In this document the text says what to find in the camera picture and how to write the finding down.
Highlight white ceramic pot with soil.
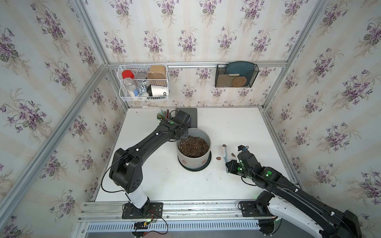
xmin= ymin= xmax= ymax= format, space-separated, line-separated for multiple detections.
xmin=176 ymin=128 xmax=211 ymax=166

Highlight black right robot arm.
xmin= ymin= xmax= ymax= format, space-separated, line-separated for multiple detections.
xmin=225 ymin=145 xmax=363 ymax=238

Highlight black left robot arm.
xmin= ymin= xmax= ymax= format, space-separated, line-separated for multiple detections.
xmin=109 ymin=110 xmax=191 ymax=213

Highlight dark green pot saucer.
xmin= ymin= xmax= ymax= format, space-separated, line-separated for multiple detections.
xmin=178 ymin=152 xmax=212 ymax=172

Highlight dark grey mat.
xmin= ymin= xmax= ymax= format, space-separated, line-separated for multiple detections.
xmin=176 ymin=108 xmax=197 ymax=128

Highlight green pen holder cup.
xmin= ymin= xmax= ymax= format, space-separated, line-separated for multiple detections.
xmin=156 ymin=109 xmax=170 ymax=121

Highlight white black cup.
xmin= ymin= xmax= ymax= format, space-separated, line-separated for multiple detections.
xmin=147 ymin=84 xmax=169 ymax=97

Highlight clear plastic bottle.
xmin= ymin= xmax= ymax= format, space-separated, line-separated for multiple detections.
xmin=123 ymin=77 xmax=139 ymax=97

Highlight round cork coaster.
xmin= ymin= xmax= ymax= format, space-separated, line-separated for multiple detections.
xmin=231 ymin=76 xmax=247 ymax=87

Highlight red lidded jar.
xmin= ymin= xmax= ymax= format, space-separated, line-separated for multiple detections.
xmin=122 ymin=70 xmax=135 ymax=79

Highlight teal plate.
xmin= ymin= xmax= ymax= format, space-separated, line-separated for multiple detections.
xmin=225 ymin=61 xmax=256 ymax=87

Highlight small circuit board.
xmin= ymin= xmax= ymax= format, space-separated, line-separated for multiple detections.
xmin=134 ymin=222 xmax=150 ymax=230

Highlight white wire wall basket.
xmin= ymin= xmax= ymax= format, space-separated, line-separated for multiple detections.
xmin=117 ymin=63 xmax=170 ymax=102

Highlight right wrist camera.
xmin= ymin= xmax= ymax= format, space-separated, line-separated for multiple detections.
xmin=238 ymin=145 xmax=249 ymax=153

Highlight black mesh wall organizer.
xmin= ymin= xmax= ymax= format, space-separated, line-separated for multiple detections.
xmin=215 ymin=63 xmax=260 ymax=88

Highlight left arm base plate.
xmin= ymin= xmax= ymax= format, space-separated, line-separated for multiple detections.
xmin=122 ymin=201 xmax=163 ymax=219

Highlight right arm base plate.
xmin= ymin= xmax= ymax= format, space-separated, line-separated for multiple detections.
xmin=238 ymin=200 xmax=266 ymax=217

